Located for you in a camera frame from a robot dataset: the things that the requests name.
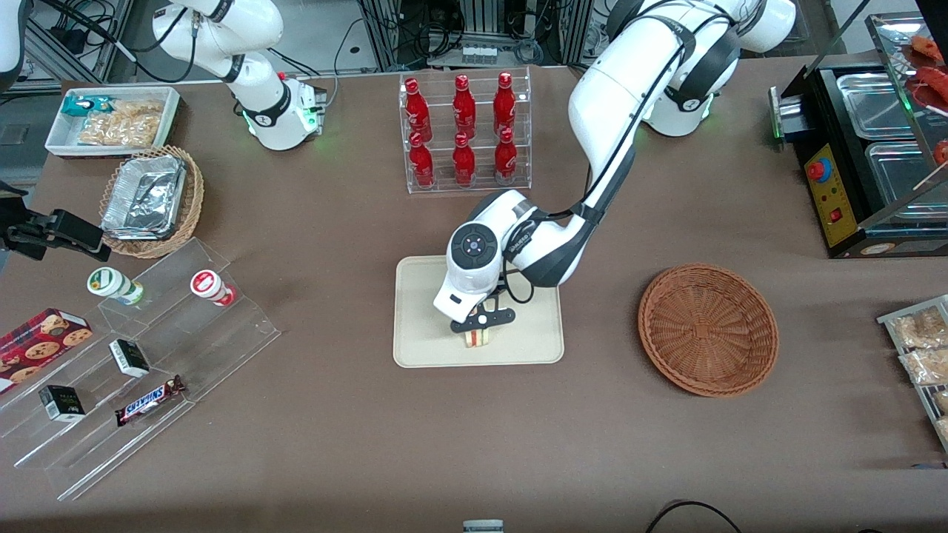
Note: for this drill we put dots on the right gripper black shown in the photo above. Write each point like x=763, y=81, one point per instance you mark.
x=21, y=231

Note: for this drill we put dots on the triangle sandwich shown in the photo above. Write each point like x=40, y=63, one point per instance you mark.
x=478, y=339

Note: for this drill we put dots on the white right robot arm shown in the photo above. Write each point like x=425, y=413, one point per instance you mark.
x=244, y=37

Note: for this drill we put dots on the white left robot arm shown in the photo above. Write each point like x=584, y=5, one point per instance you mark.
x=629, y=74

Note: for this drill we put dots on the cream plastic serving tray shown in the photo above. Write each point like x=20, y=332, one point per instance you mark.
x=422, y=326

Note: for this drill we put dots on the small oval wicker basket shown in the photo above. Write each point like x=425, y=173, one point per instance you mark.
x=189, y=215

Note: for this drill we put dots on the round brown wicker basket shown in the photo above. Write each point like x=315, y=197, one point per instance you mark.
x=707, y=329

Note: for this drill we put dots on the grey snack display tray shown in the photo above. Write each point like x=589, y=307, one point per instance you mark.
x=889, y=320

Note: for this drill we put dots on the green white yogurt cup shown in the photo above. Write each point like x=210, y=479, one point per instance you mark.
x=111, y=283

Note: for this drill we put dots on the stack of foil containers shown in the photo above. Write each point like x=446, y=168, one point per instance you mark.
x=144, y=196

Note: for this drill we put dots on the white plastic snack bin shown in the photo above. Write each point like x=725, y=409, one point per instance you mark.
x=59, y=144

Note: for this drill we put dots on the clear bag of chips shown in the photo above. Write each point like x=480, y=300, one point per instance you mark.
x=122, y=124

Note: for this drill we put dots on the red cookie box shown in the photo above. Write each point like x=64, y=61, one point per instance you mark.
x=41, y=344

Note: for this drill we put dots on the teal snack packet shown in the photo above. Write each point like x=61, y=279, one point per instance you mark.
x=85, y=105

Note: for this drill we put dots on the clear acrylic bottle rack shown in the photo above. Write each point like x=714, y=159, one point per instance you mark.
x=466, y=189

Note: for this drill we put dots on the small black white box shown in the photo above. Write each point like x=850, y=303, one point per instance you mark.
x=129, y=358

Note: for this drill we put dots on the red white yogurt cup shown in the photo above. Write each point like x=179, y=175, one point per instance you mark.
x=209, y=286

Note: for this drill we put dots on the red cola bottle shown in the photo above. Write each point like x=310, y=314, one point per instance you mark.
x=418, y=107
x=464, y=161
x=506, y=159
x=421, y=163
x=504, y=100
x=464, y=104

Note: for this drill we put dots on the clear acrylic step display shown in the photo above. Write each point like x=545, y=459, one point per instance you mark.
x=185, y=348

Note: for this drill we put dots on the Snickers chocolate bar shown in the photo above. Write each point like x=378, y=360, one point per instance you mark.
x=148, y=400

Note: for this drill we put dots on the small white grey object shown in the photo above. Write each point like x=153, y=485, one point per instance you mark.
x=483, y=526

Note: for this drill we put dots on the white power strip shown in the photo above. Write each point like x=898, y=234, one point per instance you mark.
x=479, y=53

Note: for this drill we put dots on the black food warmer machine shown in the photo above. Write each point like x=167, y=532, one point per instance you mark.
x=837, y=200

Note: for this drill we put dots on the clear bag of crackers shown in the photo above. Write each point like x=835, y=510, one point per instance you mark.
x=918, y=329
x=926, y=366

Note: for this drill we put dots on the steel food pan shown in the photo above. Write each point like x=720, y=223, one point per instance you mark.
x=874, y=104
x=900, y=178

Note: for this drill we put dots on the aluminium equipment frame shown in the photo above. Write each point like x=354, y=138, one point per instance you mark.
x=385, y=29

